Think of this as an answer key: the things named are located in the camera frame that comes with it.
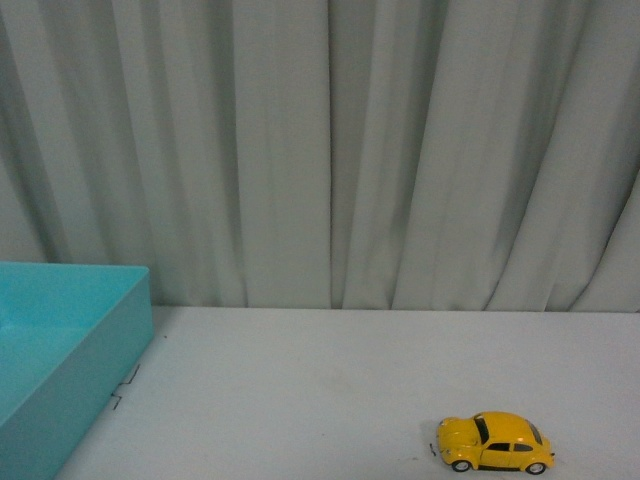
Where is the yellow beetle toy car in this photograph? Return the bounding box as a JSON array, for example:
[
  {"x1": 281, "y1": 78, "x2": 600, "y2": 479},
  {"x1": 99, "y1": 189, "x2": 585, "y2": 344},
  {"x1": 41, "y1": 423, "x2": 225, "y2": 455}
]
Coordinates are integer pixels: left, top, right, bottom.
[{"x1": 436, "y1": 411, "x2": 555, "y2": 475}]

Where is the white pleated curtain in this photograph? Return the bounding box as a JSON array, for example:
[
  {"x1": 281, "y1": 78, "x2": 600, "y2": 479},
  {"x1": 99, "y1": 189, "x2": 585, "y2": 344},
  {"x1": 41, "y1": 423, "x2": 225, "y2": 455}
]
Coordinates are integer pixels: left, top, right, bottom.
[{"x1": 1, "y1": 1, "x2": 639, "y2": 312}]

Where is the turquoise plastic storage bin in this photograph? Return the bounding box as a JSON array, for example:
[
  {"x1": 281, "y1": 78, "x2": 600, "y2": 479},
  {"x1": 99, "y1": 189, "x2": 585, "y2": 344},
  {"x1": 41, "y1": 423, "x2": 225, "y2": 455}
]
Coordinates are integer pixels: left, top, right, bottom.
[{"x1": 1, "y1": 262, "x2": 154, "y2": 479}]

